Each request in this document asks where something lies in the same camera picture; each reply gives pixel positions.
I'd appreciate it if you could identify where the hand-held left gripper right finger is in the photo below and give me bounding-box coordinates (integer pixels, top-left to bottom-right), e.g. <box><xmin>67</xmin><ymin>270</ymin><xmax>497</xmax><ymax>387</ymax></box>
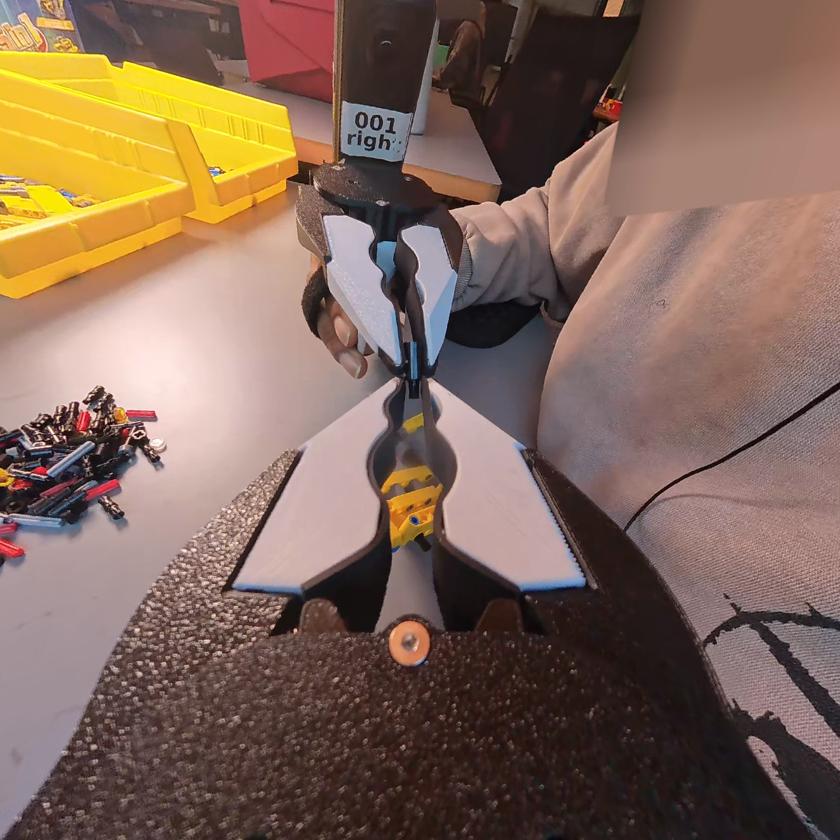
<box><xmin>425</xmin><ymin>381</ymin><xmax>587</xmax><ymax>621</ymax></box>

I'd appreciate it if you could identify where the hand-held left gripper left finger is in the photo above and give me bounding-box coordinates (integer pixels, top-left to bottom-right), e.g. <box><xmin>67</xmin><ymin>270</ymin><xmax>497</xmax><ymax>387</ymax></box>
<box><xmin>231</xmin><ymin>379</ymin><xmax>403</xmax><ymax>621</ymax></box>

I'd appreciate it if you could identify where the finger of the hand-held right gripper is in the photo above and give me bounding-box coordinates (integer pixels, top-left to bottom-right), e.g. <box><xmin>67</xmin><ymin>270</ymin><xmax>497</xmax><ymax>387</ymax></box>
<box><xmin>399</xmin><ymin>226</ymin><xmax>459</xmax><ymax>367</ymax></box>
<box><xmin>323</xmin><ymin>215</ymin><xmax>404</xmax><ymax>370</ymax></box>

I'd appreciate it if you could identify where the yellow beam assembly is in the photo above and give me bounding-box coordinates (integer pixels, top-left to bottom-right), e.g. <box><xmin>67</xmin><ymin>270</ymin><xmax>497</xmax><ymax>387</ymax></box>
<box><xmin>381</xmin><ymin>413</ymin><xmax>446</xmax><ymax>553</ymax></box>

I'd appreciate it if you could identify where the pile of small building pieces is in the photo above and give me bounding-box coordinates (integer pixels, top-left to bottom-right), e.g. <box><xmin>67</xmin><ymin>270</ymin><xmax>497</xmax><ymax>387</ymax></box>
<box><xmin>0</xmin><ymin>386</ymin><xmax>163</xmax><ymax>560</ymax></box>

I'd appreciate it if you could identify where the yellow storage bin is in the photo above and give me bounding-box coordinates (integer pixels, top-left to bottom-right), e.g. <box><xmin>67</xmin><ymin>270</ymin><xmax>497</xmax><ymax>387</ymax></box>
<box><xmin>121</xmin><ymin>60</ymin><xmax>300</xmax><ymax>225</ymax></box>
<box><xmin>0</xmin><ymin>51</ymin><xmax>198</xmax><ymax>300</ymax></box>

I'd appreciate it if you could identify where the person's right forearm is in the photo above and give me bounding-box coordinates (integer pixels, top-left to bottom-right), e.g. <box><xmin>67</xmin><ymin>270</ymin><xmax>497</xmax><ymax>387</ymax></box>
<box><xmin>449</xmin><ymin>125</ymin><xmax>631</xmax><ymax>329</ymax></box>

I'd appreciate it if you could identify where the person's right hand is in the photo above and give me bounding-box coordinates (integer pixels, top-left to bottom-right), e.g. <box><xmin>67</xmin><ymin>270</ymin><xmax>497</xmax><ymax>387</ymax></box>
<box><xmin>316</xmin><ymin>294</ymin><xmax>376</xmax><ymax>380</ymax></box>

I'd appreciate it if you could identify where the white water bottle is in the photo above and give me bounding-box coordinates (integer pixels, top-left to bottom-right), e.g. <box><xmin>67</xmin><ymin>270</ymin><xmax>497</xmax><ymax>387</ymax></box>
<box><xmin>410</xmin><ymin>20</ymin><xmax>441</xmax><ymax>137</ymax></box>

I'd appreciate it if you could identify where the black wrist rest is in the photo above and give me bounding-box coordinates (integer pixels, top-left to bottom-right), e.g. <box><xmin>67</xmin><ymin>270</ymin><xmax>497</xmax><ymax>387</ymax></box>
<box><xmin>446</xmin><ymin>301</ymin><xmax>543</xmax><ymax>350</ymax></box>

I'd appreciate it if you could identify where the brown bag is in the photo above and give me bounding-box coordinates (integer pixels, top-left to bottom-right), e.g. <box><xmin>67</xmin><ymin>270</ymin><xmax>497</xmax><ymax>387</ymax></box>
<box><xmin>436</xmin><ymin>18</ymin><xmax>488</xmax><ymax>110</ymax></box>

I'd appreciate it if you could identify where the red bag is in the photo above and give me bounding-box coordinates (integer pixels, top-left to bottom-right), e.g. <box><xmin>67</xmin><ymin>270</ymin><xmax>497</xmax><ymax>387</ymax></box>
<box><xmin>238</xmin><ymin>0</ymin><xmax>338</xmax><ymax>104</ymax></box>

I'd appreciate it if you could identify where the adjacent grey table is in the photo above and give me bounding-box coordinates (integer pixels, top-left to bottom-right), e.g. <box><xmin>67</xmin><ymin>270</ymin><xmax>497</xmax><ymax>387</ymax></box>
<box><xmin>217</xmin><ymin>77</ymin><xmax>504</xmax><ymax>206</ymax></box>

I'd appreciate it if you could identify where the black office chair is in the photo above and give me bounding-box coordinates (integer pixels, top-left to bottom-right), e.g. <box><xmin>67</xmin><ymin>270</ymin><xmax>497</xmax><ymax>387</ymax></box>
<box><xmin>472</xmin><ymin>13</ymin><xmax>642</xmax><ymax>199</ymax></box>

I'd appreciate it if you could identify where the person's beige sweatshirt torso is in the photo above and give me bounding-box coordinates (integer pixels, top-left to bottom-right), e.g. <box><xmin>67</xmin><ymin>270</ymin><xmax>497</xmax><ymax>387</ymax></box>
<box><xmin>537</xmin><ymin>197</ymin><xmax>840</xmax><ymax>840</ymax></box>

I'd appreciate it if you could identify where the heap of yellow building pieces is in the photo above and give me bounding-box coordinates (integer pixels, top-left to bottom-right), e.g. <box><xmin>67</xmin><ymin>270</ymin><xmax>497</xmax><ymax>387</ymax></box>
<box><xmin>0</xmin><ymin>172</ymin><xmax>101</xmax><ymax>222</ymax></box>

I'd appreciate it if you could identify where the robot kit box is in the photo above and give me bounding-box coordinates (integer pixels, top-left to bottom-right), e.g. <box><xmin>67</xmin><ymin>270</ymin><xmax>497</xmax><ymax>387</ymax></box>
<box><xmin>0</xmin><ymin>0</ymin><xmax>84</xmax><ymax>58</ymax></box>

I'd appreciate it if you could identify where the black earphone cable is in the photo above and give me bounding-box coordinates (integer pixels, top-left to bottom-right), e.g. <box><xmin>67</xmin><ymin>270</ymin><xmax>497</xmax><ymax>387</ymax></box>
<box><xmin>622</xmin><ymin>387</ymin><xmax>840</xmax><ymax>534</ymax></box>

